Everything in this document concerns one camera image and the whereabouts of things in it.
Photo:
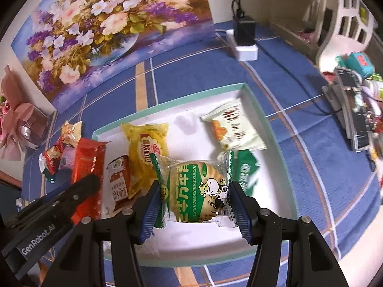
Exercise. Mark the white tray teal rim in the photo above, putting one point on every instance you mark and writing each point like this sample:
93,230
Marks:
191,107

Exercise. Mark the large red gold snack packet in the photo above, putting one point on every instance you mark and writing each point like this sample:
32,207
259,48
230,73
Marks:
86,158

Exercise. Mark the green cow print snack packet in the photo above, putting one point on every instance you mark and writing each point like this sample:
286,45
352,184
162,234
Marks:
194,191

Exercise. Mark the small red snack packet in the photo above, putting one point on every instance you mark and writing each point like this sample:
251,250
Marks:
54,155

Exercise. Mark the blue white crumpled wrapper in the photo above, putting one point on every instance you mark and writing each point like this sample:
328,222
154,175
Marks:
21,203

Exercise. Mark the cream snack packet orange print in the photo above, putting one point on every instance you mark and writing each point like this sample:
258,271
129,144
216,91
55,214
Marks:
236,125

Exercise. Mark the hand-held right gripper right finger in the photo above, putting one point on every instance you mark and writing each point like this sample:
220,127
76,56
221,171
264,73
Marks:
241,215

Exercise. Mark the green white snack packet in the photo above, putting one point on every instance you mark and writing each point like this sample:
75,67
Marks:
46,173

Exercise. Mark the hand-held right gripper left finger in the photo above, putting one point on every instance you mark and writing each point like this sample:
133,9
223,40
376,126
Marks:
149,215

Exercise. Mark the dark green snack packet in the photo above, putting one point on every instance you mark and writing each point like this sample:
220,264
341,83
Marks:
247,167

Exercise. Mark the flower painting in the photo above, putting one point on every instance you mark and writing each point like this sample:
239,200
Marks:
104,21

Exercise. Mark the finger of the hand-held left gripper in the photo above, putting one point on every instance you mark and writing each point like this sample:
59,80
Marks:
74,197

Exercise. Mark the white power strip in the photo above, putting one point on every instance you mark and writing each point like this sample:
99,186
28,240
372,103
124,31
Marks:
247,53

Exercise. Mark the white chair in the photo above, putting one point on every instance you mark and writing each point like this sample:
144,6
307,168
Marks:
338,44

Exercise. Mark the pink wrapped bouquet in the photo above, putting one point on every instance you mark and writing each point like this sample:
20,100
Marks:
18,116

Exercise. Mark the blue plaid tablecloth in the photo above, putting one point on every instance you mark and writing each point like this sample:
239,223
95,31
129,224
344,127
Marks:
209,65

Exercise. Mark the pink snack packet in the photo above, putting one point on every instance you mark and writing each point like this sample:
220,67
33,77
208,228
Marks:
68,158

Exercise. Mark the brown white snack packet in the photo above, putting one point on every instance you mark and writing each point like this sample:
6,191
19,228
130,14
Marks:
118,182

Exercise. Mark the orange yellow snack packet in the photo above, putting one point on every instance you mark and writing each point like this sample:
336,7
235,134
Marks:
70,131

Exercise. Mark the beige wooden furniture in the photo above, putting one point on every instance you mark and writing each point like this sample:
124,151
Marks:
293,12

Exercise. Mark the teal toy box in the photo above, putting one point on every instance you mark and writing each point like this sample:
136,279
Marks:
359,62

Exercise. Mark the black power adapter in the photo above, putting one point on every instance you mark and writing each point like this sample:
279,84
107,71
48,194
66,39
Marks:
244,30

